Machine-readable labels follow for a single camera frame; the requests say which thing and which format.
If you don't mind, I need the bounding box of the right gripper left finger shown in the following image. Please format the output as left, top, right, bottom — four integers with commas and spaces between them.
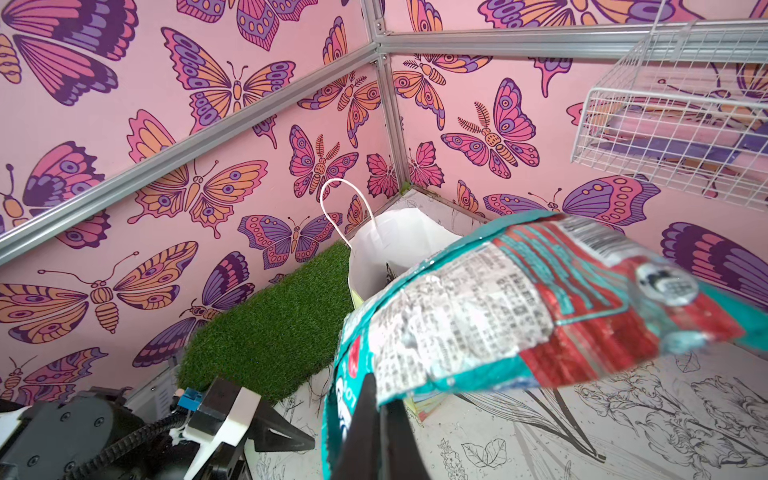
332, 373, 381, 480

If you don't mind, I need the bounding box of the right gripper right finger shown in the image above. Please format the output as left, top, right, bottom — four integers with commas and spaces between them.
383, 400, 430, 480

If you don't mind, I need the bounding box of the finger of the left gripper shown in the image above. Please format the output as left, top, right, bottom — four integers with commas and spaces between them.
250, 401, 315, 452

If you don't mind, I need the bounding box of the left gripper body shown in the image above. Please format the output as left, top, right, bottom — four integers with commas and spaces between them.
174, 378, 262, 479

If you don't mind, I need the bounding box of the white paper bag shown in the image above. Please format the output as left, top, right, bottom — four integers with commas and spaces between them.
321, 179, 487, 308

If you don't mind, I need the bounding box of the teal mint candy bag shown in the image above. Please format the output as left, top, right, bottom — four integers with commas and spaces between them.
321, 211, 767, 479

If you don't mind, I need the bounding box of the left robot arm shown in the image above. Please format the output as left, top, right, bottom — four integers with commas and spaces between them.
1, 379, 315, 479

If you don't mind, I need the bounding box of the green artificial grass mat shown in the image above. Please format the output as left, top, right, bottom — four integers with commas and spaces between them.
177, 241, 353, 403

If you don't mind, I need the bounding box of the white wire basket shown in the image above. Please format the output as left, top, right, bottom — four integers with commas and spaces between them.
571, 1, 767, 211

